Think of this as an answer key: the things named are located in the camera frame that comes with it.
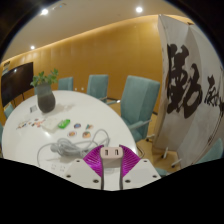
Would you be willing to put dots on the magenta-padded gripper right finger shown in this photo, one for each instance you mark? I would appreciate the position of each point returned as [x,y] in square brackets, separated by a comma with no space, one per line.
[131,163]

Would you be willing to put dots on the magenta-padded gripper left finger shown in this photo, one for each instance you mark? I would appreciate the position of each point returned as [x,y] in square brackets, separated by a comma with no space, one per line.
[91,163]

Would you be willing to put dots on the pale pink charger block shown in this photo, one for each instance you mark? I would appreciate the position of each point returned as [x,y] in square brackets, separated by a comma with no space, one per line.
[111,156]

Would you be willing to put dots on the round colourful badge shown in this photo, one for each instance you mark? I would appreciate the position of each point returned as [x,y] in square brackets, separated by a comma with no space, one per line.
[86,135]
[77,125]
[71,134]
[89,126]

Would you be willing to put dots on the white power strip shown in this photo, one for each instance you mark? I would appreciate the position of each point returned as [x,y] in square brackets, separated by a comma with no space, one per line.
[58,168]

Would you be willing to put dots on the small green packet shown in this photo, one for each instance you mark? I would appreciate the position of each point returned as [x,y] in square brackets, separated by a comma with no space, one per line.
[64,123]

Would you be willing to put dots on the flat white box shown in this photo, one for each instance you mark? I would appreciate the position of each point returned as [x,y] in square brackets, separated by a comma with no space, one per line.
[51,122]

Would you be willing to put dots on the group of teal office chairs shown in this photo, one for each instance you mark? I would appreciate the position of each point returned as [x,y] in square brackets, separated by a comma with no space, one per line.
[140,96]

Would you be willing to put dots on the row of colourful stickers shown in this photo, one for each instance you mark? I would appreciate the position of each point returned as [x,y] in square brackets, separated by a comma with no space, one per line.
[35,123]

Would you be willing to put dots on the potted plant in dark vase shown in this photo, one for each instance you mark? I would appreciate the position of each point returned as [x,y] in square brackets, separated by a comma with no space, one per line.
[45,100]

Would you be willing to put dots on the small grey card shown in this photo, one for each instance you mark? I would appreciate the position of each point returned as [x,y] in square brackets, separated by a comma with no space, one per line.
[33,108]

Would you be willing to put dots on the folding screen with black calligraphy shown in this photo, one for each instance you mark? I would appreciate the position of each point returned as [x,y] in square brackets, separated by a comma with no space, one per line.
[186,83]

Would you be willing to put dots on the black wall screen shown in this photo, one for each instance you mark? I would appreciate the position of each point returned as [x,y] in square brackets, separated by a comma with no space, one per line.
[16,83]

